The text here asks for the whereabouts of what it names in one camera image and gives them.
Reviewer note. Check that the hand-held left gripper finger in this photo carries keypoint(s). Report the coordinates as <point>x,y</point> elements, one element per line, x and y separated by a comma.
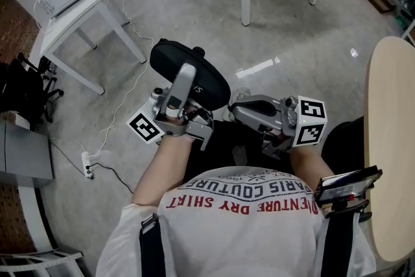
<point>182,84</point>

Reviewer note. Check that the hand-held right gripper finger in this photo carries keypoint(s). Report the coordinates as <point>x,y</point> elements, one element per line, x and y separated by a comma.
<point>262,100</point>
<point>253,115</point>

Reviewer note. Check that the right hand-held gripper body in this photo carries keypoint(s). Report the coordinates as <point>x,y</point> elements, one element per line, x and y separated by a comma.
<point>304,126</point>

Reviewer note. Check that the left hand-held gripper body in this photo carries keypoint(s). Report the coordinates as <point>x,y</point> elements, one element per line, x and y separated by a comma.
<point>194,125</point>

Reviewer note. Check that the black zippered glasses case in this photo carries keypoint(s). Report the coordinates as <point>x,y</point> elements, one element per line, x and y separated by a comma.
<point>201,78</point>

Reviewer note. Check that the person's left forearm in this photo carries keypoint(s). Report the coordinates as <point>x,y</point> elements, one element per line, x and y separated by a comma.
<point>162,168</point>

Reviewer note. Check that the person's right forearm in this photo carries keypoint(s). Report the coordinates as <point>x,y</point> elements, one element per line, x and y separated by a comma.
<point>311,165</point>

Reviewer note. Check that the person's left hand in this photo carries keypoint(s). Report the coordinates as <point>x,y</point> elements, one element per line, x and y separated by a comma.
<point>189,115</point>

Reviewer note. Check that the person's right hand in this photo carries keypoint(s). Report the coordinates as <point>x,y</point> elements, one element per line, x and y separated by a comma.
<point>277,137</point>

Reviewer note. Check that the person's white shoe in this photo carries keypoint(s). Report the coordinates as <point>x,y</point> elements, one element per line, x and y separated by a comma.
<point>241,95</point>

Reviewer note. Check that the black trousers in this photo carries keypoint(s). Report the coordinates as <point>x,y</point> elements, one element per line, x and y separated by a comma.
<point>223,146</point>

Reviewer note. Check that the round light wooden table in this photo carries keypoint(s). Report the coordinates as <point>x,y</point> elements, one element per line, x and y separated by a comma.
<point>392,139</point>

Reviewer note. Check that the white power strip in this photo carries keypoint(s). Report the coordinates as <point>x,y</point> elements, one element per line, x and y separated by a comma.
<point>87,165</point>

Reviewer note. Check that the small white table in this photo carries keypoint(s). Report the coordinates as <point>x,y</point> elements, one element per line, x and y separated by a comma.
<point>94,9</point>

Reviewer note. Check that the white printed t-shirt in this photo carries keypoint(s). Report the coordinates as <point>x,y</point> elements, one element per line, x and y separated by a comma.
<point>233,236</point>

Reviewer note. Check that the black office chair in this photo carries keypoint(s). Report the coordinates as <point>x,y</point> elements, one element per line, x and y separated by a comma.
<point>26,87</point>

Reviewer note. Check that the grey metal cabinet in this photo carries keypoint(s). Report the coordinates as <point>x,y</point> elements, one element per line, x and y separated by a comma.
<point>24,152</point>

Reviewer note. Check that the white perforated metal rack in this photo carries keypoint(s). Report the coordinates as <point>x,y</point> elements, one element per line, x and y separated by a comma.
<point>39,261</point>

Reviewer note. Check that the black phone in chest mount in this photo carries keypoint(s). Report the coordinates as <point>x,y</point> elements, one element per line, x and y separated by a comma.
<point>347,185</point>

